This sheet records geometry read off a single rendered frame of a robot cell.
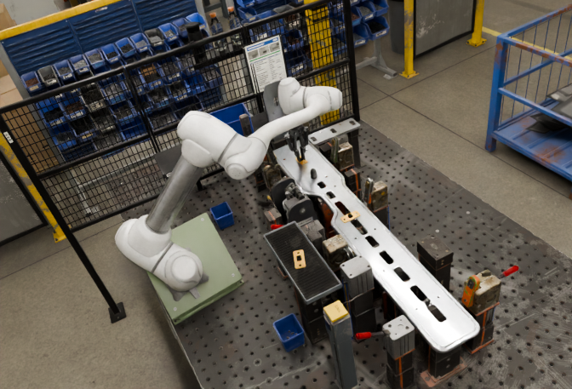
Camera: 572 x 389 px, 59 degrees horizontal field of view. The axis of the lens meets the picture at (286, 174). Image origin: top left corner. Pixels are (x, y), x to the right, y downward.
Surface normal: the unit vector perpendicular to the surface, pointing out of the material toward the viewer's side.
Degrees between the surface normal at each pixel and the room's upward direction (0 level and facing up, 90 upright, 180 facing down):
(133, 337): 0
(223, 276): 42
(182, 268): 47
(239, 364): 0
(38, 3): 90
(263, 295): 0
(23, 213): 89
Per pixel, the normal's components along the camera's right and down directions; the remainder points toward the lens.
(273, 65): 0.42, 0.51
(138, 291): -0.16, -0.77
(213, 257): 0.23, -0.26
